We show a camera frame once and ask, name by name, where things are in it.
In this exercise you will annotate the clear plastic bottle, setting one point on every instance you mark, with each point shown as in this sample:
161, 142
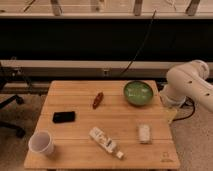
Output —
105, 142

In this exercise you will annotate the black smartphone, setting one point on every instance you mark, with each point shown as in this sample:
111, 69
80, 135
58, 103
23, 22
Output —
62, 117

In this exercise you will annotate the red pepper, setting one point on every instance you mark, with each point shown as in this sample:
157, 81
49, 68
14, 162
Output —
98, 100

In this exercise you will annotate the black office chair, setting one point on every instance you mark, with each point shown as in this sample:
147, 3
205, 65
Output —
7, 112

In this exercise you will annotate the green ceramic bowl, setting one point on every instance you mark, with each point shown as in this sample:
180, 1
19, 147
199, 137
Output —
138, 93

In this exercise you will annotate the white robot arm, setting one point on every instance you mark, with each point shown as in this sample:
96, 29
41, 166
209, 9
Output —
188, 80

